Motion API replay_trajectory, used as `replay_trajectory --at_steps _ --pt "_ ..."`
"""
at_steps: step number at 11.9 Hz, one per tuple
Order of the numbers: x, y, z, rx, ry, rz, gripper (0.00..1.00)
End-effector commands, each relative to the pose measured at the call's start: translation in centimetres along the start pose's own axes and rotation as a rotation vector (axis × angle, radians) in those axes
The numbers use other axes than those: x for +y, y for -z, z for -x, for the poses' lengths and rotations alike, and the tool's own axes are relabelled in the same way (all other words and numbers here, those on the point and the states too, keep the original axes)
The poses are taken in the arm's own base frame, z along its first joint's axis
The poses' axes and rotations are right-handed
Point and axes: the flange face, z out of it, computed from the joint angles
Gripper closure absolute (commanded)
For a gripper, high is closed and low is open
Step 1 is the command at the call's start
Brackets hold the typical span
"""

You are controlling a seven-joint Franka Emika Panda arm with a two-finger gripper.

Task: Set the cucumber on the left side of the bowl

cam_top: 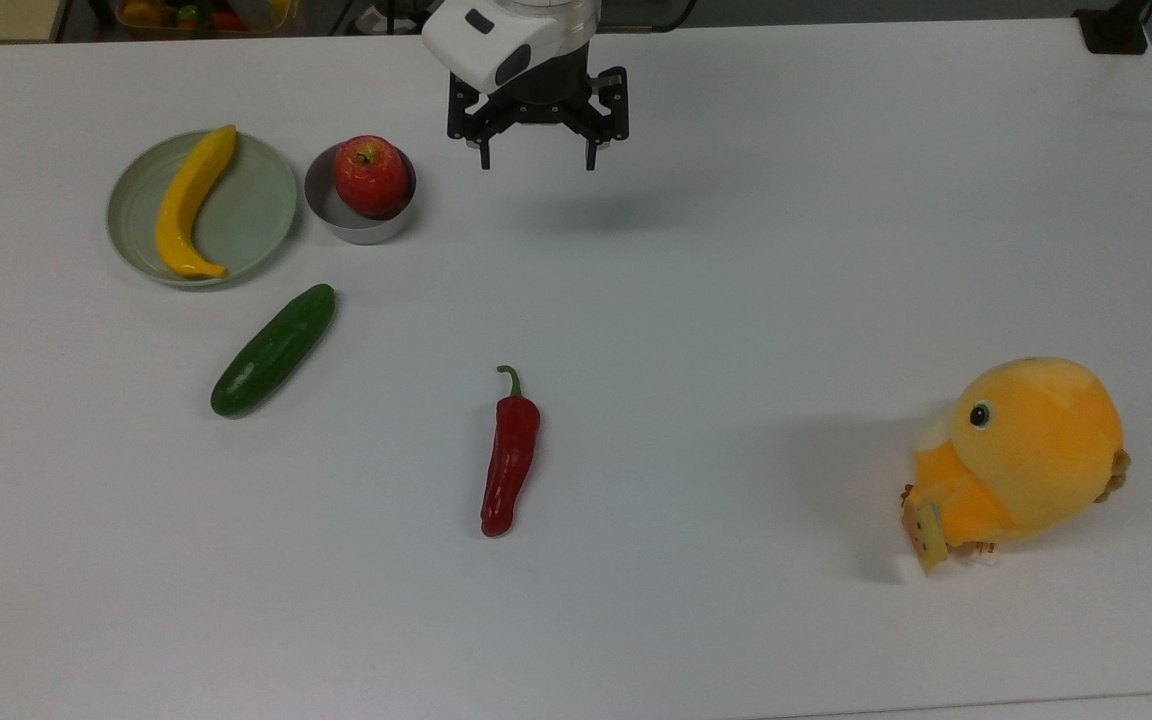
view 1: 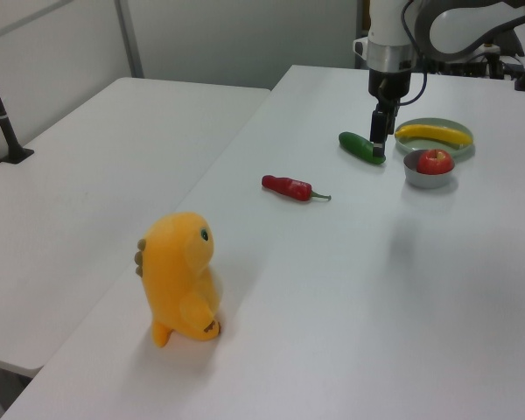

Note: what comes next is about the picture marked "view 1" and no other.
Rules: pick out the red toy apple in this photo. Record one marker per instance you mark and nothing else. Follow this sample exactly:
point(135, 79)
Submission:
point(435, 163)

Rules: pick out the grey metal bowl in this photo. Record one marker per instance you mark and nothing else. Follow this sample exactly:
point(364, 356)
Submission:
point(424, 181)

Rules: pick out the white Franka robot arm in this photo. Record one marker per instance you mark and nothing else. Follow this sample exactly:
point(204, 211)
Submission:
point(389, 22)

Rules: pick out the orange plush dinosaur toy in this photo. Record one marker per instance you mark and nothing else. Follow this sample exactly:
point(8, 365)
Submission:
point(179, 271)

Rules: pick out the green toy cucumber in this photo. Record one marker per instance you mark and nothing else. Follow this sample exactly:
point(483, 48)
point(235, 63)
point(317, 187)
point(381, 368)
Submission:
point(354, 142)

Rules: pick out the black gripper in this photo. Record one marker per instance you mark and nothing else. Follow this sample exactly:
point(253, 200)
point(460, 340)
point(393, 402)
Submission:
point(389, 83)

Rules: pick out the pale green plate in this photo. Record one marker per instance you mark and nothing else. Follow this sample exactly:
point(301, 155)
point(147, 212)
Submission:
point(433, 121)

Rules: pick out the red toy chili pepper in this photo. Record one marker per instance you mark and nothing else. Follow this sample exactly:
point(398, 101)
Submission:
point(289, 187)

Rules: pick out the yellow toy banana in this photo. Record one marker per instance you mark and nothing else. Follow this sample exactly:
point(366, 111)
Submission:
point(437, 133)

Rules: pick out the black camera stand pole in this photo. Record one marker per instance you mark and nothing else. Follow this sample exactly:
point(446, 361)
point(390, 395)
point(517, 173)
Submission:
point(4, 122)

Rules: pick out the black background equipment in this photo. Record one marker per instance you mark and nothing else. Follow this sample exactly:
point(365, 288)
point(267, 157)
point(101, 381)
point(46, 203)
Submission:
point(464, 67)

